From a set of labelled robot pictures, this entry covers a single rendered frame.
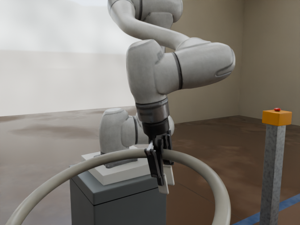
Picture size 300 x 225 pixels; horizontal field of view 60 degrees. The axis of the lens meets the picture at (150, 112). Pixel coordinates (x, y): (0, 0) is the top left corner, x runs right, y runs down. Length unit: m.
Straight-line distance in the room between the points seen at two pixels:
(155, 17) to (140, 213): 0.92
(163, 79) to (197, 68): 0.09
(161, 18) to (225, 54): 0.52
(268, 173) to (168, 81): 1.31
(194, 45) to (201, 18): 6.44
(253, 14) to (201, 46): 7.47
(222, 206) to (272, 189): 1.34
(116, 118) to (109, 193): 0.36
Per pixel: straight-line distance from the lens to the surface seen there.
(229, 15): 7.89
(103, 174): 1.26
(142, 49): 0.64
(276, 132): 1.76
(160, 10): 1.16
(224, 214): 0.53
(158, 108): 0.67
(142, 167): 1.34
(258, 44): 7.92
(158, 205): 1.42
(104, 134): 1.32
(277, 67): 7.54
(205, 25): 7.20
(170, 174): 0.83
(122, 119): 1.30
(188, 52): 0.68
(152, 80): 0.65
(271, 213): 1.94
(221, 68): 0.70
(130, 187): 1.29
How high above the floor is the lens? 1.33
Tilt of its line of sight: 9 degrees down
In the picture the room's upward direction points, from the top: straight up
